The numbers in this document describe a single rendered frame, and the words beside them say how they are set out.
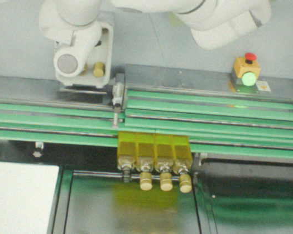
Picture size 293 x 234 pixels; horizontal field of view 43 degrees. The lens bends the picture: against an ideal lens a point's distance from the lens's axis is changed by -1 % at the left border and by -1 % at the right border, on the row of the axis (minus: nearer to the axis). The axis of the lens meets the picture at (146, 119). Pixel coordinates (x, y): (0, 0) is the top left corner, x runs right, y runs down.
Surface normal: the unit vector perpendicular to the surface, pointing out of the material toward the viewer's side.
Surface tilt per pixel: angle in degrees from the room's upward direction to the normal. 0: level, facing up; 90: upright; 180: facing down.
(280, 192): 90
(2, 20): 0
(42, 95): 90
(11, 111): 90
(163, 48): 0
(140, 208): 90
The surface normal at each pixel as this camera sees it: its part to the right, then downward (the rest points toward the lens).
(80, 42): -0.04, 0.63
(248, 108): 0.13, -0.76
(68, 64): 0.06, 0.43
